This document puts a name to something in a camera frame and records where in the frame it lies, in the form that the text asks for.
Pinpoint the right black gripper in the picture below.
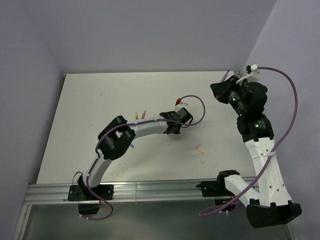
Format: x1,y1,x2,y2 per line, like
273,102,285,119
210,75,247,116

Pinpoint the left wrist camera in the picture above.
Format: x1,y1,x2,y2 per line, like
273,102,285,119
174,98,188,112

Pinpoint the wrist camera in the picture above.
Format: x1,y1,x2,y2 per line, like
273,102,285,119
236,64,260,85
174,98,188,112

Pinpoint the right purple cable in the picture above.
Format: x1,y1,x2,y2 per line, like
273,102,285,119
198,66,299,217

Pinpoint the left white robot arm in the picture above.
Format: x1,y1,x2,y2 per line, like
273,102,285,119
77,107,193,200

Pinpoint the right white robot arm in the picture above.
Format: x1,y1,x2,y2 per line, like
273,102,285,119
210,76,302,229

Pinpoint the purple pen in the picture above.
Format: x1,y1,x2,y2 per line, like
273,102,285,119
220,70,230,82

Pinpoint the pink pen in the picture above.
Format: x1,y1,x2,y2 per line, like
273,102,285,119
141,110,147,119

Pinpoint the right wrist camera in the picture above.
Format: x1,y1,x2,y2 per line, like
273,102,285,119
236,64,260,85

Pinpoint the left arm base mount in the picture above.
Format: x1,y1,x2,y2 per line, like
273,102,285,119
67,184,114,221

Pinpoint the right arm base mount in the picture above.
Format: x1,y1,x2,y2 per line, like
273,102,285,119
196,170,240,217

